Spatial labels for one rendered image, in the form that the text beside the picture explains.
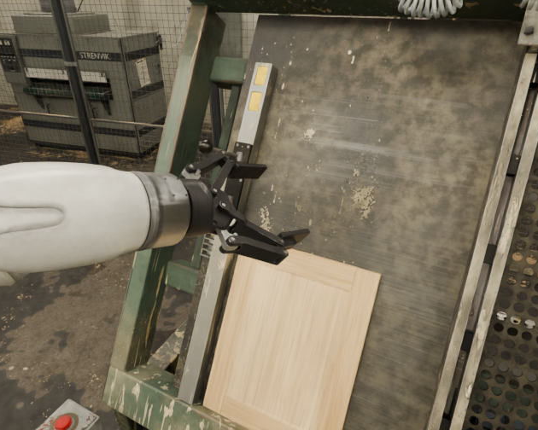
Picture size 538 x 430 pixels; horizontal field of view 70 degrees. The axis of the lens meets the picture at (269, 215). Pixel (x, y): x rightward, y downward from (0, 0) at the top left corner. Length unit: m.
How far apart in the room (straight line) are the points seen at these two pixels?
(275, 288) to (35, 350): 2.05
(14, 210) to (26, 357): 2.48
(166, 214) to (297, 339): 0.67
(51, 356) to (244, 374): 1.82
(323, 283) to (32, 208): 0.74
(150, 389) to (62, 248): 0.91
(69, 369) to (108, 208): 2.29
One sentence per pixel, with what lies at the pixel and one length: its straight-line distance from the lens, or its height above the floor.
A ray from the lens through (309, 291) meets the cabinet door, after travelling 0.99.
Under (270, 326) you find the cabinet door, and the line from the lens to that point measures 1.05.
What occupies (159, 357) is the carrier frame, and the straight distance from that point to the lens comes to 1.46.
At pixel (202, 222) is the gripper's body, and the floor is 1.64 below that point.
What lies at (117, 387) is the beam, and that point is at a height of 0.86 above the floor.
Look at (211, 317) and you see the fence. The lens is 1.09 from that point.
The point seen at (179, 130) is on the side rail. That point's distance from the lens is 1.17.
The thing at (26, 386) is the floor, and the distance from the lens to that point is 2.68.
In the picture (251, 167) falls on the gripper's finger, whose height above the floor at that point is 1.63.
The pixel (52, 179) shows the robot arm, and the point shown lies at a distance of 0.39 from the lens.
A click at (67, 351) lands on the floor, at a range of 2.75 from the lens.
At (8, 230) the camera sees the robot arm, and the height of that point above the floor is 1.72.
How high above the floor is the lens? 1.88
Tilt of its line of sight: 30 degrees down
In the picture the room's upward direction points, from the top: straight up
